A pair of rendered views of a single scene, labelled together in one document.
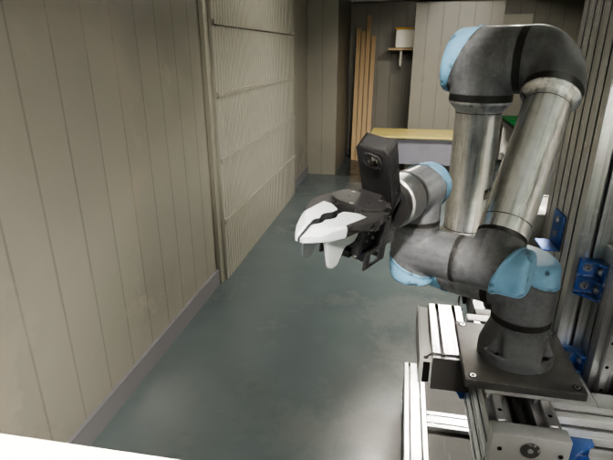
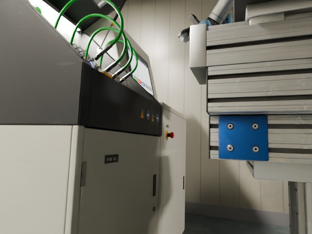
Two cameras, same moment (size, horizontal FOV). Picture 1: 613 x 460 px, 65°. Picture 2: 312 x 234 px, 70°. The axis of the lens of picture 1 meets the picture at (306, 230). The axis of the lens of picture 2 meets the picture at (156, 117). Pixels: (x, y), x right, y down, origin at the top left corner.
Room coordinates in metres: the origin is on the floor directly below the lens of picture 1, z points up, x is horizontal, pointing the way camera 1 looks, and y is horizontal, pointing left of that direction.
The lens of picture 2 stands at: (0.56, -1.39, 0.75)
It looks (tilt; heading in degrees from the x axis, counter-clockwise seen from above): 7 degrees up; 99
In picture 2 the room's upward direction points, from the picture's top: 2 degrees clockwise
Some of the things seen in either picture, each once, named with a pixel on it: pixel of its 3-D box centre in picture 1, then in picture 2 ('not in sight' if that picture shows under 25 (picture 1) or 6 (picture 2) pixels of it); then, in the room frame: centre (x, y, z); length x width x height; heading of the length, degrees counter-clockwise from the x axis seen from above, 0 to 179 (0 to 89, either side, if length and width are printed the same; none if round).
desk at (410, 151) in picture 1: (418, 158); not in sight; (6.14, -1.45, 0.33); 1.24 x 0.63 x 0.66; 79
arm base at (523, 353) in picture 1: (517, 332); not in sight; (0.86, -0.44, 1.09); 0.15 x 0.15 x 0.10
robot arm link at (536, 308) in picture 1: (523, 281); not in sight; (0.86, -0.44, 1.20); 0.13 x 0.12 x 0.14; 53
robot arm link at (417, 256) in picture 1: (422, 250); not in sight; (0.72, -0.19, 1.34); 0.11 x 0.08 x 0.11; 53
